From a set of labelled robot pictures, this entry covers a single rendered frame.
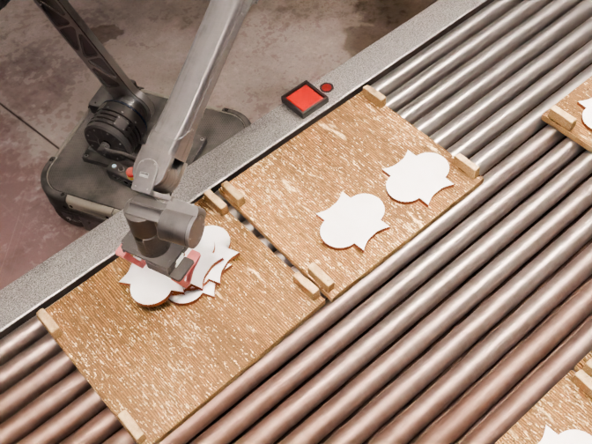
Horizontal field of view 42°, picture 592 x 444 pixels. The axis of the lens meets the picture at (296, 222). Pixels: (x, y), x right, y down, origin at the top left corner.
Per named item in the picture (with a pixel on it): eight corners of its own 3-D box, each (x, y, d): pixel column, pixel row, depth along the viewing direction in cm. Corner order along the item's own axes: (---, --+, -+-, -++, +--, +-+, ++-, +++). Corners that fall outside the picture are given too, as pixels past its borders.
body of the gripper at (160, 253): (144, 226, 138) (134, 201, 132) (190, 247, 135) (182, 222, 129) (122, 253, 135) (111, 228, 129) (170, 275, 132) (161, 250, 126)
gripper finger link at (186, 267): (175, 261, 143) (166, 232, 136) (208, 275, 141) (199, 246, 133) (154, 289, 140) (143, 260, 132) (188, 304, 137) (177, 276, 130)
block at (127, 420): (120, 421, 130) (115, 415, 128) (129, 413, 131) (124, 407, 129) (139, 446, 127) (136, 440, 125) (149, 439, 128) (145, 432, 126)
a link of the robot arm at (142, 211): (132, 186, 127) (114, 212, 124) (169, 196, 125) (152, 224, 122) (142, 211, 132) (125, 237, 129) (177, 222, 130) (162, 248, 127)
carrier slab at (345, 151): (218, 193, 159) (218, 188, 158) (364, 93, 173) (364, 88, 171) (332, 303, 142) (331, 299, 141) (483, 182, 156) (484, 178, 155)
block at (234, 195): (221, 191, 157) (219, 183, 155) (228, 187, 158) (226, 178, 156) (239, 209, 154) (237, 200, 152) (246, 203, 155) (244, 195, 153)
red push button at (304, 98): (286, 101, 174) (285, 97, 172) (306, 88, 176) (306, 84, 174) (303, 115, 171) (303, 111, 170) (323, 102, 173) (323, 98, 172)
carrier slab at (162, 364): (39, 320, 145) (35, 315, 143) (210, 196, 159) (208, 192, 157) (145, 455, 128) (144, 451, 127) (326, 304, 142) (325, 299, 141)
